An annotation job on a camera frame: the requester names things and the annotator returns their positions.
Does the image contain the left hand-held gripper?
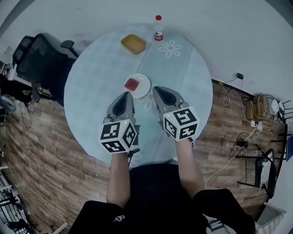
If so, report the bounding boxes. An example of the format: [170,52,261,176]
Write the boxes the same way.
[98,92,141,154]

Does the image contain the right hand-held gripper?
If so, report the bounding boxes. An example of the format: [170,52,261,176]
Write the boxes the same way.
[152,86,199,143]

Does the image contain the red piece of meat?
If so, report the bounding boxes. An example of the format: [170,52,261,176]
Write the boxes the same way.
[124,77,141,92]

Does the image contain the white round plate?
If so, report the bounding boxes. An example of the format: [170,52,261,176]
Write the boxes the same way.
[123,73,152,99]

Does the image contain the person's right forearm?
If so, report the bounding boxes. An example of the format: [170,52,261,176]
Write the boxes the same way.
[174,138,206,200]

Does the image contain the person's left forearm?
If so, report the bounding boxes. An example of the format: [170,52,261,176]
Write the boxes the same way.
[106,151,131,209]

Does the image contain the light blue flowered tablecloth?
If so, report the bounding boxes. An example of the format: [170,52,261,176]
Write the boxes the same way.
[64,22,214,165]

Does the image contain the yellow rectangular container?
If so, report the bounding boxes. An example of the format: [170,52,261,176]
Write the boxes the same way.
[120,34,147,56]

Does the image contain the clear plastic bottle red cap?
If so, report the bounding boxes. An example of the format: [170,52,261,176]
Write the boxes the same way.
[153,15,165,42]

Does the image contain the black office chair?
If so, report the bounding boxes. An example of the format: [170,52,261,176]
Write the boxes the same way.
[12,33,79,107]

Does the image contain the yellow wooden box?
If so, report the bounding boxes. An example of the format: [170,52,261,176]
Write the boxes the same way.
[252,94,269,121]

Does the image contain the white power strip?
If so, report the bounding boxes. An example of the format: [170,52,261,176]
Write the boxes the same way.
[250,120,263,133]

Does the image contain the person's black clothing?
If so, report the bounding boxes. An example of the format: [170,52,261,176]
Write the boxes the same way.
[76,163,256,234]

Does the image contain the metal rack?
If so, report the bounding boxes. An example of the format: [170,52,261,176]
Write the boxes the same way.
[0,168,32,234]

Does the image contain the white storage bin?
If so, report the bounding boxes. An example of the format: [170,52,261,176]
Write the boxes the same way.
[255,202,287,234]

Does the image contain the white cable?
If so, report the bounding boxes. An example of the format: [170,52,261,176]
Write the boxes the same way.
[203,76,264,182]

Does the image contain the black equipment with cables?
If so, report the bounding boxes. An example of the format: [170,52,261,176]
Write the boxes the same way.
[0,73,33,104]

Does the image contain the black metal frame chair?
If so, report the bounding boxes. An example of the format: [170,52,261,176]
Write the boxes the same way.
[236,148,279,199]

